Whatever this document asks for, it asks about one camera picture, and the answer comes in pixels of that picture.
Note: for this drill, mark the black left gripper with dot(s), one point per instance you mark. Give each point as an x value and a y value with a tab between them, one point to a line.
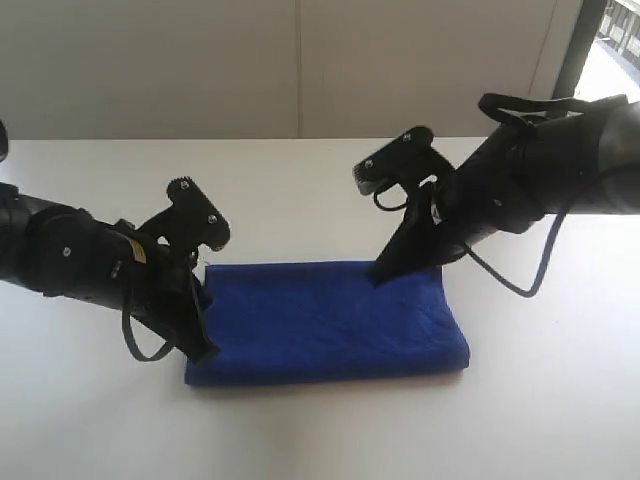
164	295

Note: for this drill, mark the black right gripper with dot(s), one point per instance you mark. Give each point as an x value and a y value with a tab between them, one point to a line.
439	221

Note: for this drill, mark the blue microfibre towel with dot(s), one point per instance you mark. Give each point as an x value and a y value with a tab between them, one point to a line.
316	322

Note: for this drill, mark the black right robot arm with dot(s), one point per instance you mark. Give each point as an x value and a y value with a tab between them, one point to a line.
546	158

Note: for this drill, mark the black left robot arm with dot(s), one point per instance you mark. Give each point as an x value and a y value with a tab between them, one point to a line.
58	250

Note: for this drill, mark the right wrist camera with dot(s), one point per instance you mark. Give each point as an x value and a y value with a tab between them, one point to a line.
407	160

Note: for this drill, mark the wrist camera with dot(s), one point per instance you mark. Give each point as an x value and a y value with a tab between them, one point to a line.
189	222
407	160

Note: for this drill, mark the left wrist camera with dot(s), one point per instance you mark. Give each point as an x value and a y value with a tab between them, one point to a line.
189	222

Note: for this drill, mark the dark window frame post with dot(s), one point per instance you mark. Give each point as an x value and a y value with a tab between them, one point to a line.
583	34

